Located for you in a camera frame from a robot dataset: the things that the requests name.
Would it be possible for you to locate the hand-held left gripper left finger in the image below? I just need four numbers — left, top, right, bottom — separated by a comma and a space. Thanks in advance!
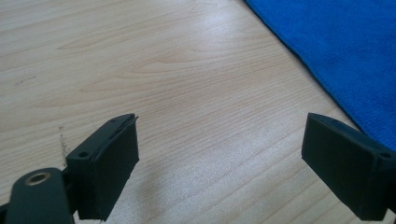
65, 113, 140, 222

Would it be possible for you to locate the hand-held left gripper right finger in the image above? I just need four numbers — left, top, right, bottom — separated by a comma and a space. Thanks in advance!
301, 112, 396, 222

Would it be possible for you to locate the blue cloth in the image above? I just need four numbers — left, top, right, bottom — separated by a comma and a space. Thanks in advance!
244, 0, 396, 152

